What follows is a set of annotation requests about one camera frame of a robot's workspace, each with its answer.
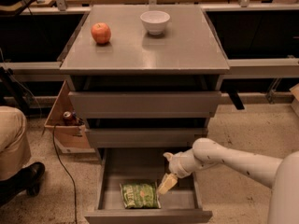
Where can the grey middle drawer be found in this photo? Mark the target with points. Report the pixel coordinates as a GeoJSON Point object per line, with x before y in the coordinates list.
{"type": "Point", "coordinates": [177, 137]}

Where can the grey open bottom drawer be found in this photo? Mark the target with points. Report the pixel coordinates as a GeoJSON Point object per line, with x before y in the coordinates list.
{"type": "Point", "coordinates": [180, 205]}

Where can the green jalapeno chip bag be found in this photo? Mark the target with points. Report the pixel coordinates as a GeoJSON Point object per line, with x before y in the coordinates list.
{"type": "Point", "coordinates": [140, 195]}

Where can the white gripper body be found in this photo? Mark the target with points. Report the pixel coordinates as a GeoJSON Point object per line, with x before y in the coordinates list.
{"type": "Point", "coordinates": [177, 166]}

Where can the grey drawer cabinet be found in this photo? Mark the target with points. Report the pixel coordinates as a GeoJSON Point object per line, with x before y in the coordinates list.
{"type": "Point", "coordinates": [141, 95]}

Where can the black leather shoe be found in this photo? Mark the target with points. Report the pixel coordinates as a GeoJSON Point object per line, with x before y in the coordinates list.
{"type": "Point", "coordinates": [27, 179]}

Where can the person's beige trouser leg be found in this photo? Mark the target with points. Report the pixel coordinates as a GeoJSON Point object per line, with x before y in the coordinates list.
{"type": "Point", "coordinates": [14, 146]}

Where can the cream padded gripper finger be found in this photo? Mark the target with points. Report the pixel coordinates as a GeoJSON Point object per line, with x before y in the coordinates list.
{"type": "Point", "coordinates": [168, 182]}

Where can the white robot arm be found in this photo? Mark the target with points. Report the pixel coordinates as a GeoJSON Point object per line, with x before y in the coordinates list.
{"type": "Point", "coordinates": [280, 175]}

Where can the grey top drawer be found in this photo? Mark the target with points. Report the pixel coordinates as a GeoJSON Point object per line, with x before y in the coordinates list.
{"type": "Point", "coordinates": [144, 105]}

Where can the white ceramic bowl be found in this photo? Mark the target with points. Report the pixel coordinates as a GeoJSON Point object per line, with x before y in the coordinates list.
{"type": "Point", "coordinates": [155, 21]}

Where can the red soda can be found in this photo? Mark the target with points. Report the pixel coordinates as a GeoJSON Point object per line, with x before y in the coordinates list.
{"type": "Point", "coordinates": [69, 119]}

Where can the red apple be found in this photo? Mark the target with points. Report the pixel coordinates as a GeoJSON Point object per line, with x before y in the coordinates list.
{"type": "Point", "coordinates": [101, 33]}

